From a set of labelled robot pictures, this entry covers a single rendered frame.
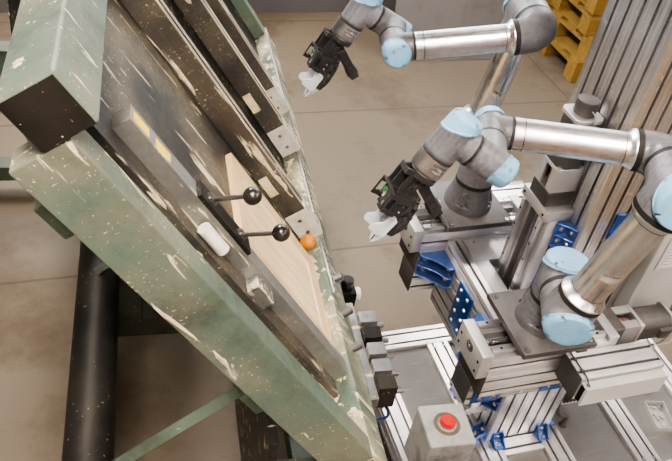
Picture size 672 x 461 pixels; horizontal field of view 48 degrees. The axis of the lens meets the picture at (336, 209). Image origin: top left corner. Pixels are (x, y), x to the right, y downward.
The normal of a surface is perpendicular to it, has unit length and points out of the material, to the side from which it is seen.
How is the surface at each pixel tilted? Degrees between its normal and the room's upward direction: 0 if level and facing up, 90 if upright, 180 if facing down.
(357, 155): 0
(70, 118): 90
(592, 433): 0
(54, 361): 0
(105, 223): 90
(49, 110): 90
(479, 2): 72
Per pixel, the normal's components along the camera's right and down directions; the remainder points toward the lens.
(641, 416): 0.14, -0.76
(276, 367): 0.19, 0.65
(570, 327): -0.20, 0.70
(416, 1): 0.31, 0.37
